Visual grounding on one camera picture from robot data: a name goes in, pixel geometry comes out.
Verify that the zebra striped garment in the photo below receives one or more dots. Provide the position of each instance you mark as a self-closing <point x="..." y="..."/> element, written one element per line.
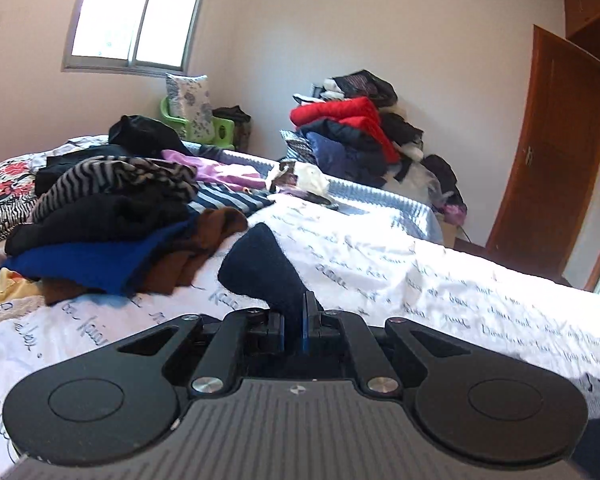
<point x="117" y="175"/>

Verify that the purple garment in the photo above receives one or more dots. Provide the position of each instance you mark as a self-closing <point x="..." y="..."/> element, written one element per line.
<point x="234" y="176"/>

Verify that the brown wooden door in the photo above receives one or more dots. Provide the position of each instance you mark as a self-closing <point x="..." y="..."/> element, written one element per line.
<point x="556" y="163"/>

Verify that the dark navy jacket pile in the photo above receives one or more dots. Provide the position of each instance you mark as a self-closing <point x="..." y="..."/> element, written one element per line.
<point x="346" y="152"/>

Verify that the aluminium sliding window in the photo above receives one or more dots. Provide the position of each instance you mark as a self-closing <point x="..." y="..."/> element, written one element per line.
<point x="131" y="36"/>

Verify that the green plastic chair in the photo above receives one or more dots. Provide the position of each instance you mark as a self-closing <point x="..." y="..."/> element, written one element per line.
<point x="221" y="135"/>

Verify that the black folded garment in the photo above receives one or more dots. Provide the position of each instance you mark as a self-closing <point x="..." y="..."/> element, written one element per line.
<point x="98" y="218"/>

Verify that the red floral bedding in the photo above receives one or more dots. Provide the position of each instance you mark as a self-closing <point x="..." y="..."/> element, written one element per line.
<point x="17" y="196"/>

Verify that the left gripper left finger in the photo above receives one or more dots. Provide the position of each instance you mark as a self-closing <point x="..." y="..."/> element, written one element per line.
<point x="222" y="351"/>

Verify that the brown folded garment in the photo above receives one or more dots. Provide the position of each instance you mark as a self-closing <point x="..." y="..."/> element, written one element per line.
<point x="178" y="265"/>

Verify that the grey navy knit sweater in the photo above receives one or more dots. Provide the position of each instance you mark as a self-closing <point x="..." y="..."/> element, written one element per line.
<point x="256" y="267"/>

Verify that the red puffer jacket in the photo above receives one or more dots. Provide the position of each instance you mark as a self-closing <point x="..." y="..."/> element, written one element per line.
<point x="358" y="113"/>

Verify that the floral print pillow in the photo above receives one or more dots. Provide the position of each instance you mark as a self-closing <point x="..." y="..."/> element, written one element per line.
<point x="190" y="98"/>

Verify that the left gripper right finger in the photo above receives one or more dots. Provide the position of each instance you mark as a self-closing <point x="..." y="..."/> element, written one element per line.
<point x="345" y="335"/>

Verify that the blue folded garment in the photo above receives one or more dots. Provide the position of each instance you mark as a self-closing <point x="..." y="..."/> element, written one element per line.
<point x="116" y="268"/>

